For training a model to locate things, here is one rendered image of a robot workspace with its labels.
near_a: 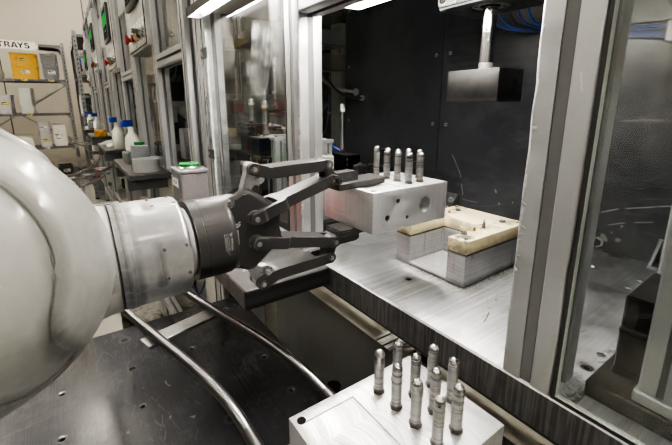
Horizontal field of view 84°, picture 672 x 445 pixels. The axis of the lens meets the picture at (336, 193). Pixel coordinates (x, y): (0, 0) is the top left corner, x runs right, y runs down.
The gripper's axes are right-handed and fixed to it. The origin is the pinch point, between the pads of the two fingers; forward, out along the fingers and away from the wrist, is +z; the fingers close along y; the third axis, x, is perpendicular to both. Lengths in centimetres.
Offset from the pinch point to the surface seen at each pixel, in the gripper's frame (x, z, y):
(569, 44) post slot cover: -20.9, 3.3, 15.9
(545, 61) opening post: -19.3, 3.2, 14.8
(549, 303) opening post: -22.0, 2.6, -4.4
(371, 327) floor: 101, 88, -106
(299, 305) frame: 49, 18, -43
